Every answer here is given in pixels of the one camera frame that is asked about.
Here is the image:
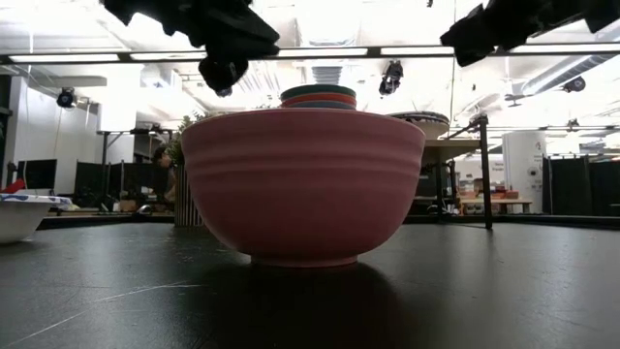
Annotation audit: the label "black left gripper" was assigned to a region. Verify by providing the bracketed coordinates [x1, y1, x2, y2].
[198, 53, 249, 98]

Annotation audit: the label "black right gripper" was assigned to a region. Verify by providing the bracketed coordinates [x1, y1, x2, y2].
[440, 0, 534, 68]

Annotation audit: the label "green plastic bowl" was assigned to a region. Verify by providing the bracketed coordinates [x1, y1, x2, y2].
[279, 83, 358, 101]

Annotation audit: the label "orange plastic bowl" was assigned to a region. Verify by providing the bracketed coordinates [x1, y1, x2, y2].
[280, 92, 358, 108]

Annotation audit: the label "blue patterned paper bowl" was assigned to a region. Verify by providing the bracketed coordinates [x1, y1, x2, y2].
[0, 193, 74, 245]
[388, 111, 451, 142]

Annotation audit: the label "wooden shelf board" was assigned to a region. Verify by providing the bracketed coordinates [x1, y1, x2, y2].
[419, 139, 483, 165]

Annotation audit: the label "person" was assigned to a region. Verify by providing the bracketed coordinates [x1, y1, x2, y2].
[151, 145, 178, 204]

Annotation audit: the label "black ceiling spotlight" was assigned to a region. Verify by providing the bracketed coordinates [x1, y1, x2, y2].
[55, 86, 78, 110]
[562, 76, 588, 94]

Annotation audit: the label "pink plastic bowl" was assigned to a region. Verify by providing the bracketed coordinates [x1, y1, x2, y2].
[180, 107, 427, 269]

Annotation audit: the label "potted plant with ribbed pot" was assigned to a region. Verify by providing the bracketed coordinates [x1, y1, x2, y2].
[167, 110, 209, 229]

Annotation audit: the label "white round column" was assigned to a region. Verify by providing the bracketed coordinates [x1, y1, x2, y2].
[501, 130, 549, 214]

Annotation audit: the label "background wooden table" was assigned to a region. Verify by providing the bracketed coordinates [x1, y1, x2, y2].
[458, 197, 534, 215]

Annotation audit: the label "black partition panels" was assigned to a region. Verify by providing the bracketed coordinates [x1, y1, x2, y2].
[541, 154, 620, 217]

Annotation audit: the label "black background monitor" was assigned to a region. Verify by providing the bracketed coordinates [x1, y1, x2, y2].
[16, 158, 58, 191]

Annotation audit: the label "red background object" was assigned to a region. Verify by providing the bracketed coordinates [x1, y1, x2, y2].
[0, 177, 27, 195]

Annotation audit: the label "black table mat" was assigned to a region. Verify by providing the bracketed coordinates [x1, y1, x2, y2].
[0, 222, 620, 349]

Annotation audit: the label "silver ceiling duct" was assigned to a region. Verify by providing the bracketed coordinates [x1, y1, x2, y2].
[520, 52, 620, 97]

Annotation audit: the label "black overhead camera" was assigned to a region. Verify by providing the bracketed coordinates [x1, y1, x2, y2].
[378, 59, 405, 97]

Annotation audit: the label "black metal shelf frame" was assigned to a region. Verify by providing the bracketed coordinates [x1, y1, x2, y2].
[448, 113, 494, 231]

